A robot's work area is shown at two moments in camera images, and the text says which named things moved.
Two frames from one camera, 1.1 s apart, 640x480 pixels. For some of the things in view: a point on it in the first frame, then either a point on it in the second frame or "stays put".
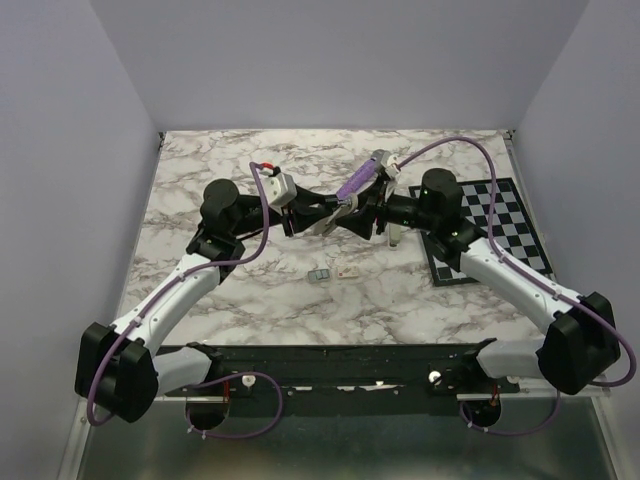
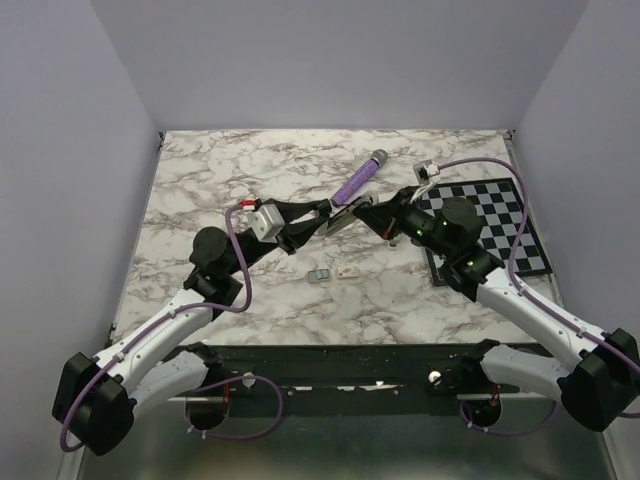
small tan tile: [349, 272] stays put
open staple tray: [317, 275] stays put
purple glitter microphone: [357, 179] stays put
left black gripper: [303, 214] → [295, 234]
